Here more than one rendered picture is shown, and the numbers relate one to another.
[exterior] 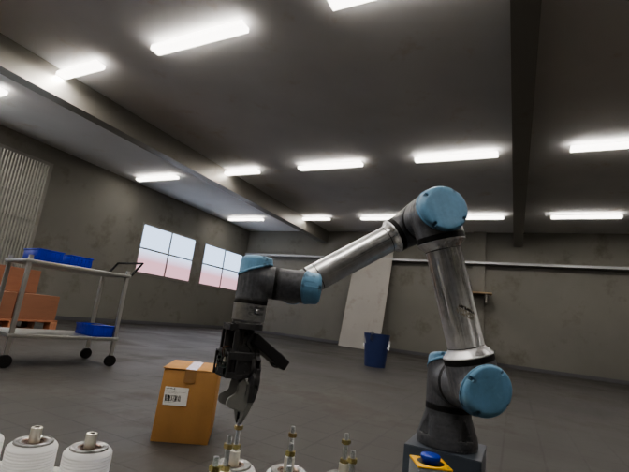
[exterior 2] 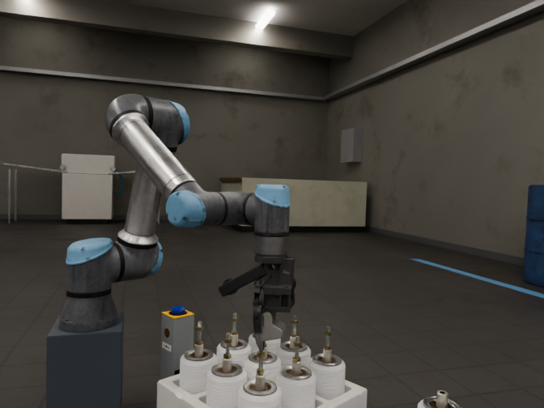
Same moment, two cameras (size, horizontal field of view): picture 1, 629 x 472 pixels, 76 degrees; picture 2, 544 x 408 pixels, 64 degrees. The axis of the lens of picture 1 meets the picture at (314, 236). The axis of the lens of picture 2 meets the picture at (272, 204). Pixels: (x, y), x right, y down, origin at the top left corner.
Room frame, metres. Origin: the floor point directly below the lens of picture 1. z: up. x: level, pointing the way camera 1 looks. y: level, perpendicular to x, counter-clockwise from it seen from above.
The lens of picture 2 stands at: (1.60, 0.80, 0.70)
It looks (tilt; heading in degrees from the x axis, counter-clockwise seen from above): 3 degrees down; 226
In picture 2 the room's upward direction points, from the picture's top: 2 degrees clockwise
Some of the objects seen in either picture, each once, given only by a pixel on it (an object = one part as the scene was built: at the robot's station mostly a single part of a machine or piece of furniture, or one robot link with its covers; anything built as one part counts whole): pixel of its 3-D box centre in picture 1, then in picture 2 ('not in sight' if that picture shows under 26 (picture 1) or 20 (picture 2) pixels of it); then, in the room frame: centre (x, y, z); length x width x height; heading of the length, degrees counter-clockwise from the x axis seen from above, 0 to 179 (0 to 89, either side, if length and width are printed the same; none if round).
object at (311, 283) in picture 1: (296, 287); (234, 208); (0.97, 0.03, 0.65); 0.11 x 0.11 x 0.08; 5
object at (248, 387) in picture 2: (233, 464); (260, 387); (0.95, 0.12, 0.25); 0.08 x 0.08 x 0.01
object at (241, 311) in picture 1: (249, 314); (271, 245); (0.94, 0.13, 0.57); 0.08 x 0.08 x 0.05
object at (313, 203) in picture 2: not in sight; (287, 203); (-3.63, -4.22, 0.39); 2.03 x 1.64 x 0.78; 153
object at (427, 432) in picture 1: (447, 423); (88, 305); (1.13, -0.40, 0.35); 0.15 x 0.15 x 0.10
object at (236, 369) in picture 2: (287, 471); (227, 370); (0.95, 0.00, 0.25); 0.08 x 0.08 x 0.01
